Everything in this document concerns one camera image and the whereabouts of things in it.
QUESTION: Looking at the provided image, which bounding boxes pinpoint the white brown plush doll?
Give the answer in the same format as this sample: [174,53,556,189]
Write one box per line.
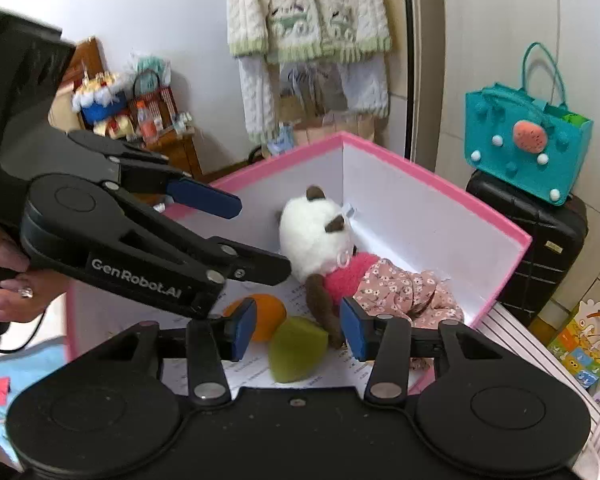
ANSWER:
[277,185,464,349]

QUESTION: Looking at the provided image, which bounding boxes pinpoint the colourful cartoon gift bag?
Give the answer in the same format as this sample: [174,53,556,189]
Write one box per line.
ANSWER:
[547,299,600,389]

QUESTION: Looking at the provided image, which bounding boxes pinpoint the orange soft ball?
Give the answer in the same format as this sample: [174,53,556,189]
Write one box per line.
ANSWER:
[249,294,287,344]

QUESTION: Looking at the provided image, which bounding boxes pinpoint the brown paper bag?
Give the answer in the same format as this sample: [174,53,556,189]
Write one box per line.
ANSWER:
[277,64,375,146]

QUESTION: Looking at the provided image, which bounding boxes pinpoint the blue popcorn bucket toy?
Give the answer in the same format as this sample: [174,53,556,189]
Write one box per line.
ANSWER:
[71,72,130,126]

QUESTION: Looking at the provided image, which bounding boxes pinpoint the wooden side cabinet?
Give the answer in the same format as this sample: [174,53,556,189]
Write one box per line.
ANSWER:
[48,37,204,179]

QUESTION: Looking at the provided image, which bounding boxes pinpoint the cream green knit cardigan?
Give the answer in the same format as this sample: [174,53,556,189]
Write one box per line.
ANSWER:
[226,0,392,145]

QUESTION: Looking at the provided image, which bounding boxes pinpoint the person's left hand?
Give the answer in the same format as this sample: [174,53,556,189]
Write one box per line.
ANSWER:
[0,229,68,323]

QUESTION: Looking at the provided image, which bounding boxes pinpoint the pink cardboard box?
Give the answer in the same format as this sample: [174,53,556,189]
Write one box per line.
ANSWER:
[66,132,531,396]

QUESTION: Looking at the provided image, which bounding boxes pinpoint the teal felt tote bag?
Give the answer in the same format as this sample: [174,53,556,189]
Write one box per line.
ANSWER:
[464,41,594,206]

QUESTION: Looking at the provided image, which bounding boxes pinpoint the black suitcase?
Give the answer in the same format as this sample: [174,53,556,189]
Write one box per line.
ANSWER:
[465,169,590,328]

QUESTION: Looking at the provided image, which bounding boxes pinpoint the grey wooden wardrobe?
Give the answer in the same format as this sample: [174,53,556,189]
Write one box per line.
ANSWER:
[409,0,600,311]

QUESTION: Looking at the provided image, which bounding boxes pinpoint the striped pink tablecloth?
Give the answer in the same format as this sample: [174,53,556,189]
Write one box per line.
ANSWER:
[476,304,600,479]

